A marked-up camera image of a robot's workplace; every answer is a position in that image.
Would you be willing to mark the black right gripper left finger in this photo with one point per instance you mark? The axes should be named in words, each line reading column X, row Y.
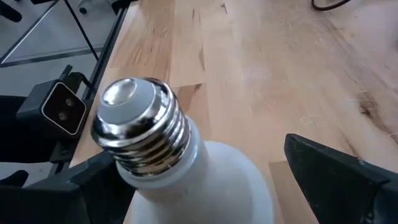
column 62, row 202

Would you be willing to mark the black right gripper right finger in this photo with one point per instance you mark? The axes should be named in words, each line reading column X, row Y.
column 335, row 193

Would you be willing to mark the white lightbulb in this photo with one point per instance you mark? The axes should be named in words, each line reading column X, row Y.
column 202, row 186

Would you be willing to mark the black table-level camera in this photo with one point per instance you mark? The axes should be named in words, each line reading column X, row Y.
column 59, row 109

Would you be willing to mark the black metal table frame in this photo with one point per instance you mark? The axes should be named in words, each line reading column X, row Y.
column 108, row 51

